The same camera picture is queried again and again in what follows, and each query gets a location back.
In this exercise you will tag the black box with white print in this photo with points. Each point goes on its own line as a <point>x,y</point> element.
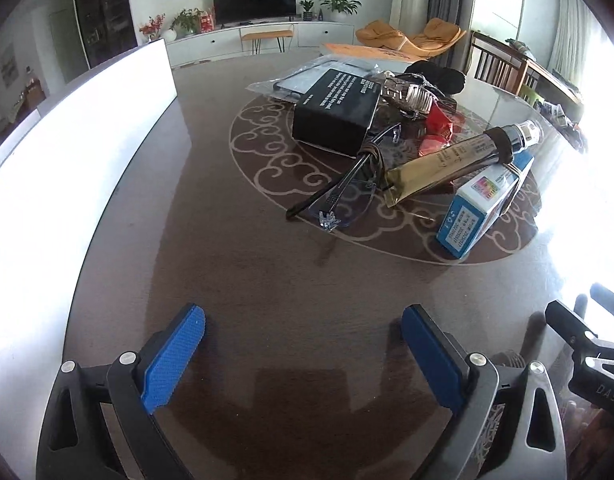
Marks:
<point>332,120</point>

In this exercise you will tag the red gift box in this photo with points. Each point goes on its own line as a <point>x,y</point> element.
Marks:
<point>207,21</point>

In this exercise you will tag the black television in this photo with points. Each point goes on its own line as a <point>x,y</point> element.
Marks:
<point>254,2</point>

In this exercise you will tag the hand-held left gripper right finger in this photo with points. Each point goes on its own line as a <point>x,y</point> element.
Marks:
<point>432,360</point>

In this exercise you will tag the gold cream tube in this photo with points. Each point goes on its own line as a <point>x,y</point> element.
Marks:
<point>437,170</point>

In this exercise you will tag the dark display cabinet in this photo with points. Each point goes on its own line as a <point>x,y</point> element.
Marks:
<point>104,10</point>

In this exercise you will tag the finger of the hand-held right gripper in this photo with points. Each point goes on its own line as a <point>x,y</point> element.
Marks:
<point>607,294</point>
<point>567,320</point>

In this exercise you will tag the orange paper envelope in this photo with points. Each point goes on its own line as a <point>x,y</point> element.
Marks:
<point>367,51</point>

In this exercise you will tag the red snack packet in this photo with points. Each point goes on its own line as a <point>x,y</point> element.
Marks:
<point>441,120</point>
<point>431,146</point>

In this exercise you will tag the clear hair claw clip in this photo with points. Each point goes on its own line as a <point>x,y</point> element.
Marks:
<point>418,100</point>

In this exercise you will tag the red flowers in white vase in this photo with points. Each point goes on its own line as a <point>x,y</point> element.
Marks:
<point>154,27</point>

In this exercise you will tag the framed wall picture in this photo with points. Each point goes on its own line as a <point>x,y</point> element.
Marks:
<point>9,62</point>

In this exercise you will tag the wooden side table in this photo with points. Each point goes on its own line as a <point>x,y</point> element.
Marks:
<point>547,80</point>

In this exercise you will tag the clear safety glasses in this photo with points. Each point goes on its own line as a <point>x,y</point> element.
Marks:
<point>332,187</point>

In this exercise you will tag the large potted plant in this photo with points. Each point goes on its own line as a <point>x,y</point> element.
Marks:
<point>341,4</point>

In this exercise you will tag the orange lounge chair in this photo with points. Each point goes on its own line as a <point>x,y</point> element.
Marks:
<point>412,37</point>

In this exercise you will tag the bushy potted plant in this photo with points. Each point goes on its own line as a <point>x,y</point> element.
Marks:
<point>186,20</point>

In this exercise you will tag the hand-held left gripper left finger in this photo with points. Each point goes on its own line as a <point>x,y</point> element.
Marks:
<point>174,355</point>

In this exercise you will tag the blue and white carton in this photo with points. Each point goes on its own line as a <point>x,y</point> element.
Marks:
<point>472,210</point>

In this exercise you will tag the clear plastic bag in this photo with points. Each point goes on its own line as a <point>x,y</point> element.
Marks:
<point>297,80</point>

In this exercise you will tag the small potted plant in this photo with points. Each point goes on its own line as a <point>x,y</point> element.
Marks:
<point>307,10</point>

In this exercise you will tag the white sheer curtain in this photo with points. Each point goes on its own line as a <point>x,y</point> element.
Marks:
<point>572,35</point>

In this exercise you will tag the wooden stool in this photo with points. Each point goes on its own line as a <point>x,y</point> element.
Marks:
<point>267,35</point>

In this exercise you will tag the dark wooden chair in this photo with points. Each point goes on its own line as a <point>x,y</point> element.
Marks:
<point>492,62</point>

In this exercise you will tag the white television cabinet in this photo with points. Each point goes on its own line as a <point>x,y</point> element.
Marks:
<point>212,42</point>

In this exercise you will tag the pile of assorted clutter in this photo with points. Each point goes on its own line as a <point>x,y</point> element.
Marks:
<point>562,122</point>

